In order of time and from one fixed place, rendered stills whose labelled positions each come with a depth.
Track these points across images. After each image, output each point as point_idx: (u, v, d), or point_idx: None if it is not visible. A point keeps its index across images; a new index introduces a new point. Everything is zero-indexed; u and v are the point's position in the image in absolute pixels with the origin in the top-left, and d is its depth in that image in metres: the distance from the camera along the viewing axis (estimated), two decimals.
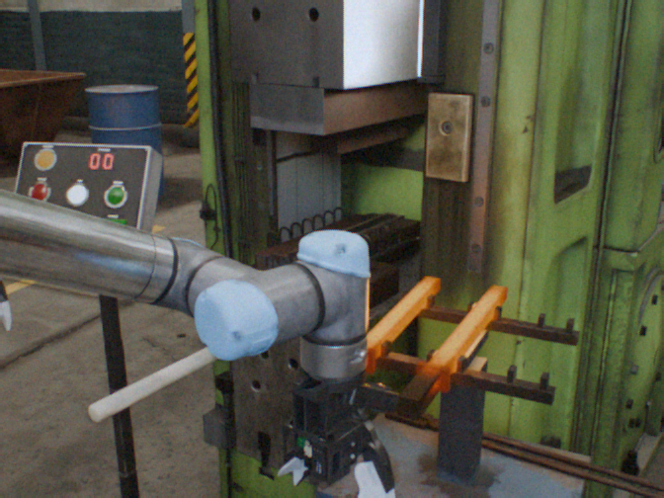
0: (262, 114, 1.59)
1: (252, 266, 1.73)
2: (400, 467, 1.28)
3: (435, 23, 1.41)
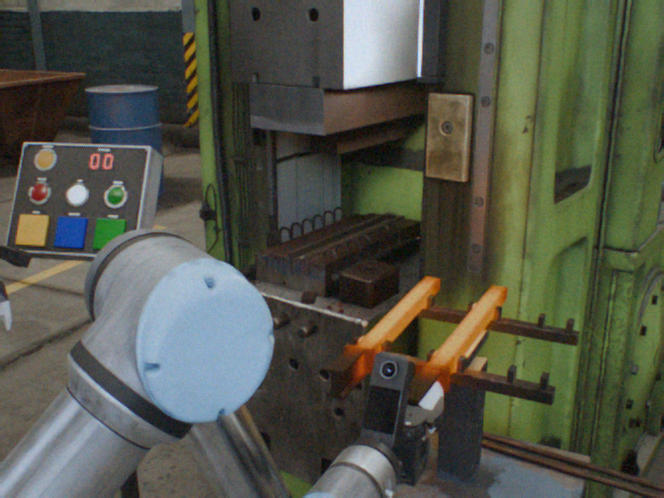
0: (262, 114, 1.59)
1: (252, 266, 1.73)
2: None
3: (435, 23, 1.41)
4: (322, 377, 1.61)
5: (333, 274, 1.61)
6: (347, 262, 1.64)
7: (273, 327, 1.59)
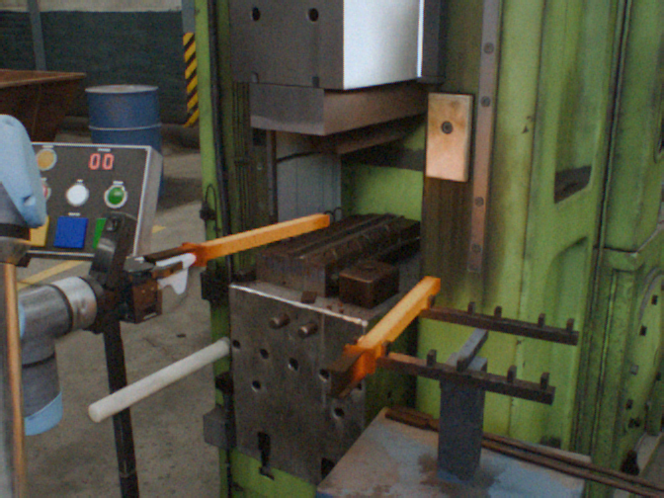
0: (262, 114, 1.59)
1: (252, 266, 1.73)
2: (400, 467, 1.28)
3: (435, 23, 1.41)
4: (322, 377, 1.61)
5: (333, 274, 1.61)
6: (347, 262, 1.64)
7: (273, 327, 1.59)
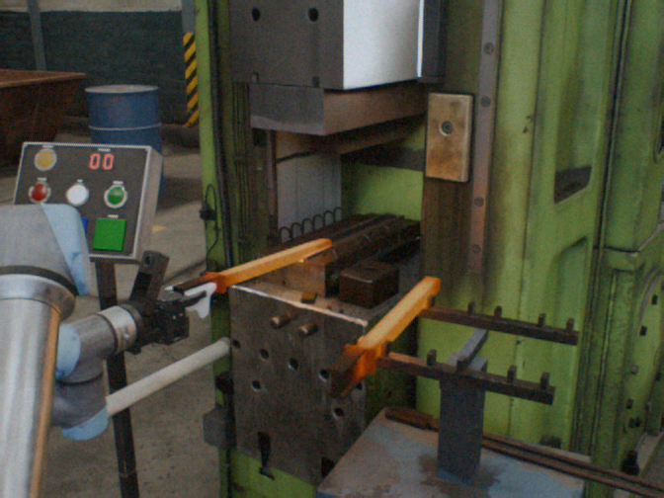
0: (262, 114, 1.59)
1: None
2: (400, 467, 1.28)
3: (435, 23, 1.41)
4: (322, 377, 1.61)
5: (333, 274, 1.61)
6: (347, 262, 1.64)
7: (273, 327, 1.59)
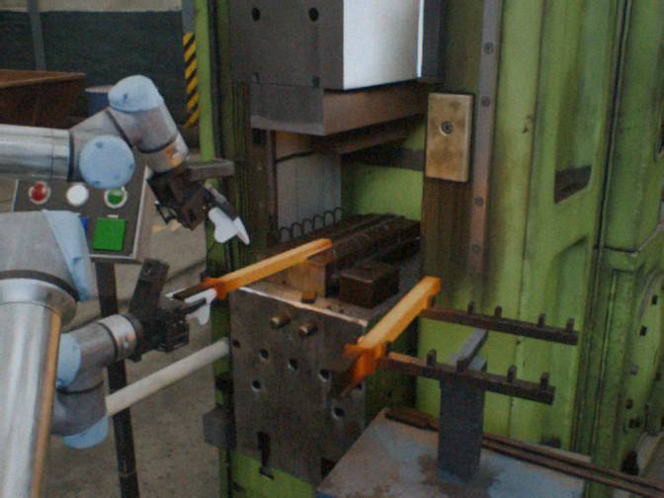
0: (262, 114, 1.59)
1: (252, 266, 1.73)
2: (400, 467, 1.28)
3: (435, 23, 1.41)
4: (322, 377, 1.61)
5: (333, 274, 1.61)
6: (347, 262, 1.64)
7: (273, 327, 1.59)
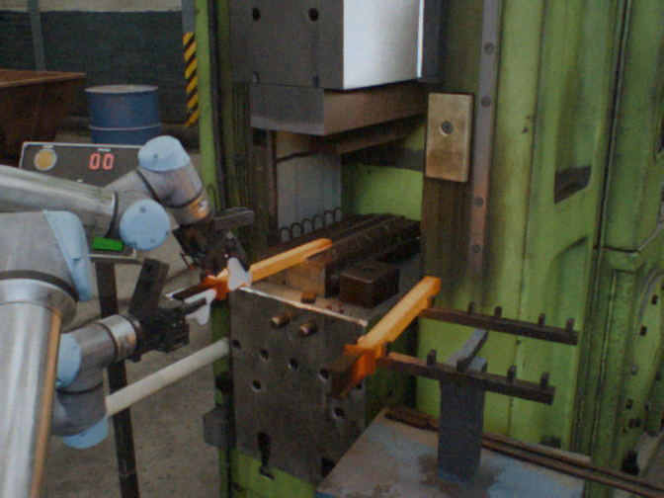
0: (262, 114, 1.59)
1: (252, 266, 1.73)
2: (400, 467, 1.28)
3: (435, 23, 1.41)
4: (322, 377, 1.61)
5: (333, 274, 1.61)
6: (347, 262, 1.64)
7: (273, 327, 1.59)
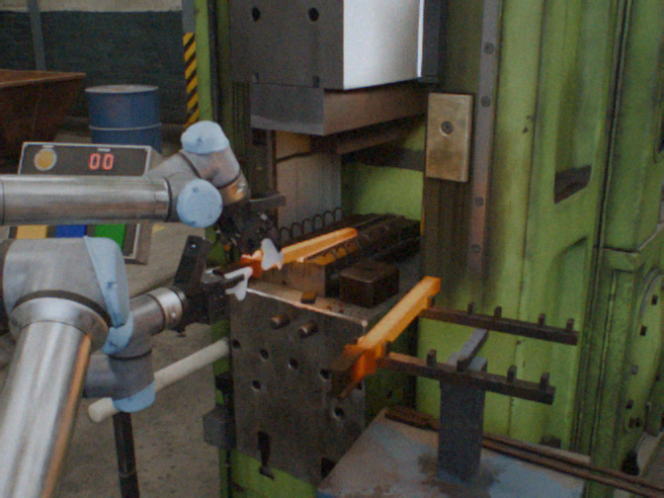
0: (262, 114, 1.59)
1: None
2: (400, 467, 1.28)
3: (435, 23, 1.41)
4: (322, 377, 1.61)
5: (333, 274, 1.61)
6: (347, 262, 1.64)
7: (273, 327, 1.59)
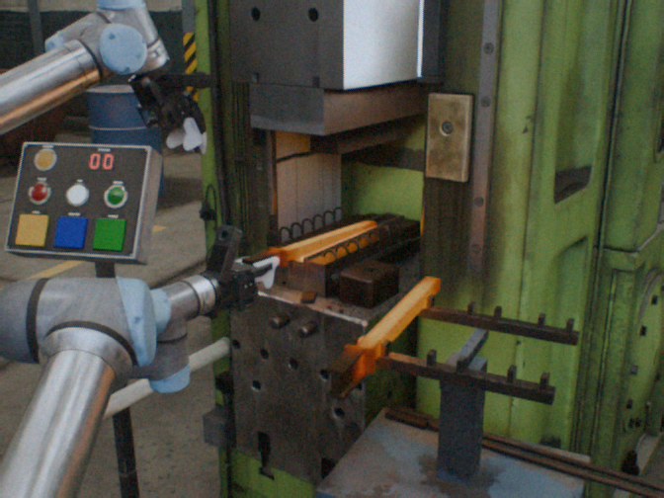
0: (262, 114, 1.59)
1: None
2: (400, 467, 1.28)
3: (435, 23, 1.41)
4: (322, 377, 1.61)
5: (333, 274, 1.61)
6: (347, 262, 1.64)
7: (273, 327, 1.59)
